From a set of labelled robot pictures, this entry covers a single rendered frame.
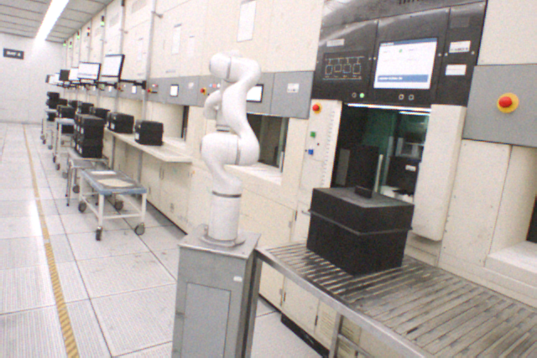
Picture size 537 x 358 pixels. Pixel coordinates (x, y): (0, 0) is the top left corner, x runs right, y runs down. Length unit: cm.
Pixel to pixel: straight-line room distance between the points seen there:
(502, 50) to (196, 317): 151
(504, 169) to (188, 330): 133
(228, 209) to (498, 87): 109
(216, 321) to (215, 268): 21
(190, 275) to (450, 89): 126
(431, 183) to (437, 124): 23
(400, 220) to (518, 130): 50
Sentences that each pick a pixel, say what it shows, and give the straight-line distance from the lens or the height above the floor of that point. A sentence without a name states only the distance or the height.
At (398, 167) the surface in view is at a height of 106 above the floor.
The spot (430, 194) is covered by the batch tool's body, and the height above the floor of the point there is 104.
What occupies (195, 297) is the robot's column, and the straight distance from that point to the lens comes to 145.
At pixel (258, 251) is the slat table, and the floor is 75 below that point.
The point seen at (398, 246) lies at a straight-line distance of 144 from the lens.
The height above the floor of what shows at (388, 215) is 98.
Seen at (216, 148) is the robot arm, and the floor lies 113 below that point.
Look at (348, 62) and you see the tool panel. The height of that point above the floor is 160.
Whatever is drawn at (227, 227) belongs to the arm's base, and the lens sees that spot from 140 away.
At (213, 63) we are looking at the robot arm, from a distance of 155.
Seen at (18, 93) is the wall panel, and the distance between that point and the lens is 1465.
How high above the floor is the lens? 127
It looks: 7 degrees down
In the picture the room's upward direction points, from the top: 7 degrees clockwise
